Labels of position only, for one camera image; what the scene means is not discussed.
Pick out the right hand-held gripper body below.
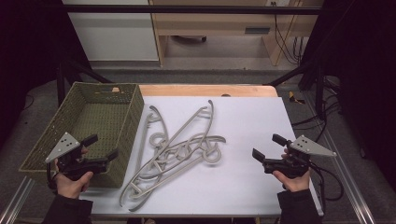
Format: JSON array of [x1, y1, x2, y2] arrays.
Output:
[[262, 133, 338, 180]]

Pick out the black curtain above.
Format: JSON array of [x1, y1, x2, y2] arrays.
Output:
[[0, 0, 92, 147], [300, 0, 396, 191]]

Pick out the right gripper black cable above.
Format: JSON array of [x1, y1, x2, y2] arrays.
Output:
[[307, 161, 345, 216]]

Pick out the black hanging cables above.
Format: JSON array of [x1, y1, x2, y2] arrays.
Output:
[[273, 2, 303, 65]]

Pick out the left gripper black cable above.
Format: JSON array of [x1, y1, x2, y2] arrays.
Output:
[[46, 161, 60, 191]]

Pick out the green woven basket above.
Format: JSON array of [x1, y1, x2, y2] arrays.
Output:
[[18, 81, 145, 189]]

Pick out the light wooden desk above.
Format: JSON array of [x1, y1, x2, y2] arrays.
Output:
[[148, 0, 325, 67]]

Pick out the black floor cables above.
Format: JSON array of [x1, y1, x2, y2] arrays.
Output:
[[290, 77, 341, 144]]

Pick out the aluminium rail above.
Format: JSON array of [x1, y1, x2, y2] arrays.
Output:
[[0, 176, 35, 224], [303, 92, 376, 224]]

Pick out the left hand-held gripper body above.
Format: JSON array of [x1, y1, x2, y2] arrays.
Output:
[[45, 132, 110, 182]]

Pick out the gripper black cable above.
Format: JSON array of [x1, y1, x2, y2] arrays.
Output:
[[46, 161, 60, 191], [307, 161, 345, 216]]

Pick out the white table mat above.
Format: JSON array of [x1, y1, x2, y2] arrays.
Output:
[[78, 95, 325, 217]]

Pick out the wooden table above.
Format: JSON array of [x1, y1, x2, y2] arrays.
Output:
[[138, 84, 278, 98]]

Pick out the white cabinet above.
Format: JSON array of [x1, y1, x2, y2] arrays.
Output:
[[62, 0, 160, 62]]

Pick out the yellow and black tool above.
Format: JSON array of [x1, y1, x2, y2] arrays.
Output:
[[288, 91, 306, 105]]

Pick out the black metal stand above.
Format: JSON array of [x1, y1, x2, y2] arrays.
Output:
[[56, 59, 112, 106], [264, 60, 326, 119]]

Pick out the person's left hand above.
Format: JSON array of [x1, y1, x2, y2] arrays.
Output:
[[54, 170, 94, 201]]

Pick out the black horizontal frame bar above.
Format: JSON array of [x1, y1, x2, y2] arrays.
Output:
[[59, 4, 321, 15]]

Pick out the person's right hand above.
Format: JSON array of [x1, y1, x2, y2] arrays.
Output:
[[272, 169, 312, 193]]

